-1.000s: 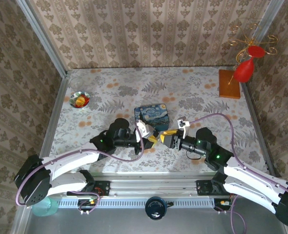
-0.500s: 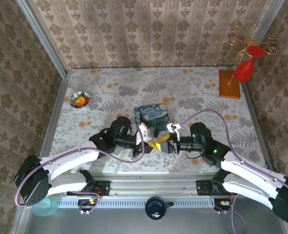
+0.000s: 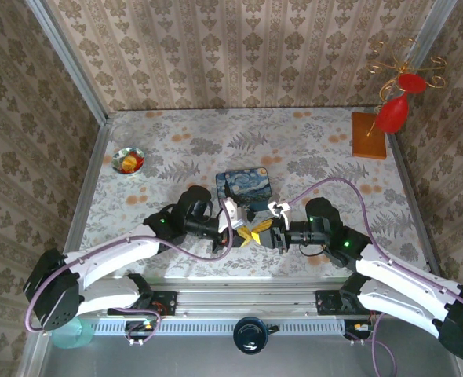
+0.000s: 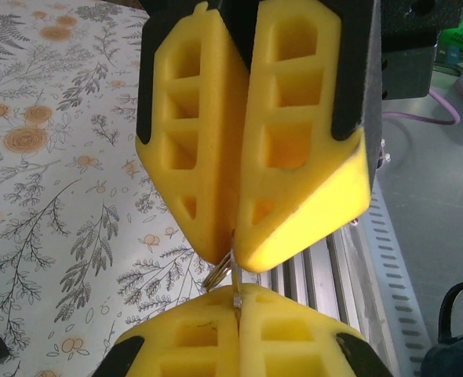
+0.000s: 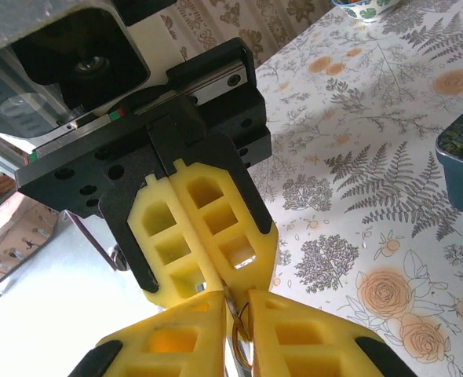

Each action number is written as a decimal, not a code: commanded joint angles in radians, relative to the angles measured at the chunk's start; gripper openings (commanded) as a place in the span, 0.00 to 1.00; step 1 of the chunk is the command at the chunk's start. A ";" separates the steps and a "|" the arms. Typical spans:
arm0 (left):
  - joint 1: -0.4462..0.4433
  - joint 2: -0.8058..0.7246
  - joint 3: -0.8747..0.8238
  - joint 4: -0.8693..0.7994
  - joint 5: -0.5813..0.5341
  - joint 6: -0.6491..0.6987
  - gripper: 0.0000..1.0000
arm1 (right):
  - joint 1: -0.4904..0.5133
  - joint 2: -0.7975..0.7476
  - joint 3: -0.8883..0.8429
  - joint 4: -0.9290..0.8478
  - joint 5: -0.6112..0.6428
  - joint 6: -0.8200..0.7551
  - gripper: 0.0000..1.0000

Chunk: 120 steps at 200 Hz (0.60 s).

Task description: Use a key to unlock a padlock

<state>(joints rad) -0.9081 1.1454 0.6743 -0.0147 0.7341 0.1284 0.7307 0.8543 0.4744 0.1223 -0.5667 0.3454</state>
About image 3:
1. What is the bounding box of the starry night tin box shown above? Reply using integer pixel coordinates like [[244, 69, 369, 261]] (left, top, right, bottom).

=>
[[215, 167, 274, 212]]

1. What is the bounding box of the colourful patterned bowl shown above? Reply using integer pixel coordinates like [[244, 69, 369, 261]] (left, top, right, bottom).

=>
[[111, 147, 145, 176]]

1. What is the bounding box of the black round knob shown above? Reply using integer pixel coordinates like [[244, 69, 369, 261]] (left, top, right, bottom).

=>
[[233, 316, 268, 356]]

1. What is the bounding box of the orange wooden block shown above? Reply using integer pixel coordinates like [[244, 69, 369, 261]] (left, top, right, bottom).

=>
[[351, 112, 388, 160]]

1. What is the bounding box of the clear glass cup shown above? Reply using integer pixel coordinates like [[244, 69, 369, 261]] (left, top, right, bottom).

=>
[[111, 124, 135, 145]]

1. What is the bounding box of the teardrop red ornament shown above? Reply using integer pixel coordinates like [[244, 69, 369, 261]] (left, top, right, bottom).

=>
[[374, 93, 410, 134]]

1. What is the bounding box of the round red ornament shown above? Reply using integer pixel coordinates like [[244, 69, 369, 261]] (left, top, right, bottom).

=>
[[398, 73, 428, 94]]

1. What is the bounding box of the teal plastic cup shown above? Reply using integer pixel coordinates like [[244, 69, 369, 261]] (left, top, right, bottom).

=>
[[50, 317, 95, 350]]

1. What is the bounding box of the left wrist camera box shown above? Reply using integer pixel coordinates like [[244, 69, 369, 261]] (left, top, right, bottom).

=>
[[218, 197, 243, 232]]

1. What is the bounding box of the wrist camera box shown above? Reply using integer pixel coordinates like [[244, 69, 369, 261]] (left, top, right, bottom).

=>
[[218, 197, 243, 232], [268, 199, 292, 231]]

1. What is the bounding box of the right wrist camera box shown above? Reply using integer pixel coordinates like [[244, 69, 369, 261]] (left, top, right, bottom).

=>
[[268, 199, 292, 231]]

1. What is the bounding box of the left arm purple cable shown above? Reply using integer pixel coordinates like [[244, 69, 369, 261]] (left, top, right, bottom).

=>
[[24, 198, 237, 335]]

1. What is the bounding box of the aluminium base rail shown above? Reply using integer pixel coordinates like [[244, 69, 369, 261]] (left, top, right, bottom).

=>
[[37, 276, 463, 335]]

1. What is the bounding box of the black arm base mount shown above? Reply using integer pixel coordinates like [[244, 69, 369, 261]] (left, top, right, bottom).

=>
[[315, 274, 358, 315], [137, 274, 177, 317]]

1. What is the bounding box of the aluminium table side rail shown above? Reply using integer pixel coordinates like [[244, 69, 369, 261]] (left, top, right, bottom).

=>
[[386, 131, 452, 286], [60, 119, 113, 260]]

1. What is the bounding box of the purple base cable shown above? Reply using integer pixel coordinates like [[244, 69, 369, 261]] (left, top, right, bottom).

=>
[[347, 313, 398, 377], [125, 308, 162, 347]]

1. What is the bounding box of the gold wire sculpture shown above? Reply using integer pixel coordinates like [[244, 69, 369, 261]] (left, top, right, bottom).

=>
[[366, 37, 448, 137]]

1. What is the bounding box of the aluminium frame post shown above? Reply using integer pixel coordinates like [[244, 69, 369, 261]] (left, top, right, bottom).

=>
[[25, 0, 111, 126], [406, 0, 458, 70]]

